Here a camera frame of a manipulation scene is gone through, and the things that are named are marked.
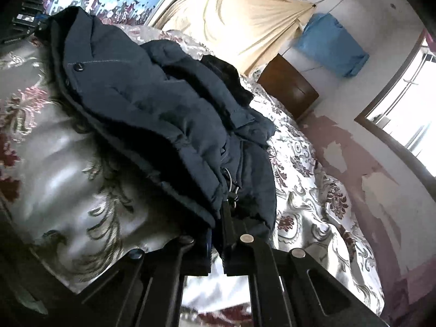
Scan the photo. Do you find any cream hanging sheet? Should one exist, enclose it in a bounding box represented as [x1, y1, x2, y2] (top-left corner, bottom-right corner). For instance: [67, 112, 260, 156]
[159, 0, 316, 76]

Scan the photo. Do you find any blue hanging cloth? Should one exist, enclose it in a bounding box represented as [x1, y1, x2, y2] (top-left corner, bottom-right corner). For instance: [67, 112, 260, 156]
[294, 13, 370, 78]

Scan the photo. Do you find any barred window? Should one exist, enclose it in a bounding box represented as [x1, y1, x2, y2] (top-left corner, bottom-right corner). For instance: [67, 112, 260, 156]
[354, 29, 436, 182]

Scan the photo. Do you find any floral satin bedspread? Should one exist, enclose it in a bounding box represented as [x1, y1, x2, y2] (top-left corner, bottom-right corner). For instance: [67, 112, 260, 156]
[0, 24, 385, 327]

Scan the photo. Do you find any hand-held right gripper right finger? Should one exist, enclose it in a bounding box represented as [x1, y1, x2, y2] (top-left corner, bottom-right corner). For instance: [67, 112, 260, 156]
[221, 200, 389, 327]

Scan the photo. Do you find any brown wooden headboard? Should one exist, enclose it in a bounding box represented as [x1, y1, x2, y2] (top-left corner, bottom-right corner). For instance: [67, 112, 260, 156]
[257, 53, 320, 122]

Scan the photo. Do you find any black padded jacket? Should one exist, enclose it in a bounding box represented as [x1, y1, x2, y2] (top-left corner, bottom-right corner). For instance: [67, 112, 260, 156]
[34, 6, 277, 276]

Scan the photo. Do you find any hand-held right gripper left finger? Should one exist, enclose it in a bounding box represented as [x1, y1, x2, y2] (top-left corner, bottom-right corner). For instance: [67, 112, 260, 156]
[79, 236, 195, 327]

